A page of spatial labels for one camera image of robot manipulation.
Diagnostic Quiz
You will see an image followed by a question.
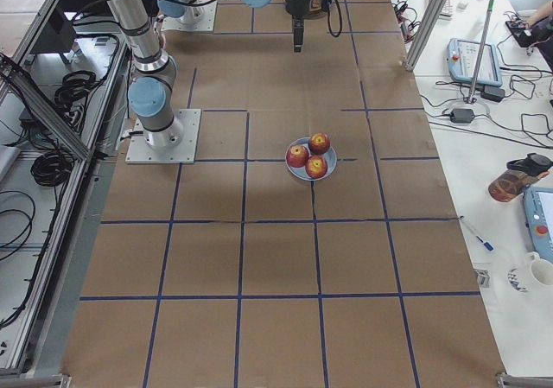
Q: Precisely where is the brown paper table cover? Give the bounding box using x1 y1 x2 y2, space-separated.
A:
62 0 503 387

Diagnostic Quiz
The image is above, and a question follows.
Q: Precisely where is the red apple left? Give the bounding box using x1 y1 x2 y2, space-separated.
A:
286 144 309 168

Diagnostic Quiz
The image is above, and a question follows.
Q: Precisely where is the red apple back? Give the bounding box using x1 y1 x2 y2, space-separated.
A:
308 132 331 156

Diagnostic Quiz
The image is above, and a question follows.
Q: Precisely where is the blue white pen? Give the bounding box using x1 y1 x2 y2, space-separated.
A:
459 215 494 251

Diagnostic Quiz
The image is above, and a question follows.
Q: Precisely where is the blue teach pendant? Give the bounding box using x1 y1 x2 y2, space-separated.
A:
447 38 503 87
523 187 553 262

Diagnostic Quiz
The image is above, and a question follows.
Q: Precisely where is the light blue plate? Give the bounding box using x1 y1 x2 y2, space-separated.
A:
284 137 338 181

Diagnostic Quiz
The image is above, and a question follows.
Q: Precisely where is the white mug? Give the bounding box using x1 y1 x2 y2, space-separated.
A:
507 251 552 293

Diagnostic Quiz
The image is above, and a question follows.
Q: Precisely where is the aluminium frame post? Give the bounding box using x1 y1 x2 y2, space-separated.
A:
404 0 446 72

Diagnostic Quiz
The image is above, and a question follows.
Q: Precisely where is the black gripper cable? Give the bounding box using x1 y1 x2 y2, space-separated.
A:
310 0 344 39

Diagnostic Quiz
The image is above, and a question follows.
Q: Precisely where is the red apple front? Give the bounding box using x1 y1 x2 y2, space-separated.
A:
304 155 327 179

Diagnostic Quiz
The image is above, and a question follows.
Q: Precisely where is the black power adapter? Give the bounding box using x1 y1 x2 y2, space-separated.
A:
449 108 475 124

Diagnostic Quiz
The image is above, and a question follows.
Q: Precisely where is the metal rod stand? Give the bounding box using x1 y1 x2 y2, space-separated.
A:
464 0 495 105

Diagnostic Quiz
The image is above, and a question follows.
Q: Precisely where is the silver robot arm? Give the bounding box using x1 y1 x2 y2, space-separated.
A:
105 0 271 150

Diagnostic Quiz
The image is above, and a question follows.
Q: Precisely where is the red apple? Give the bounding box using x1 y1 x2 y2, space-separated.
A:
286 144 309 168
308 132 331 156
304 155 327 179

